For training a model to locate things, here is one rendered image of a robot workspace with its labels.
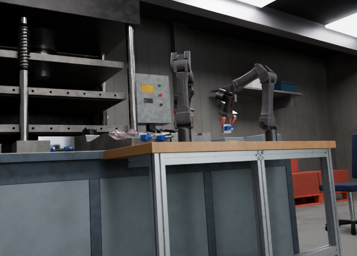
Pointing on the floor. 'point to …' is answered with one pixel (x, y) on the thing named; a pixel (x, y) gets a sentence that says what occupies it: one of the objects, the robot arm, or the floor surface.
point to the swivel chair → (349, 187)
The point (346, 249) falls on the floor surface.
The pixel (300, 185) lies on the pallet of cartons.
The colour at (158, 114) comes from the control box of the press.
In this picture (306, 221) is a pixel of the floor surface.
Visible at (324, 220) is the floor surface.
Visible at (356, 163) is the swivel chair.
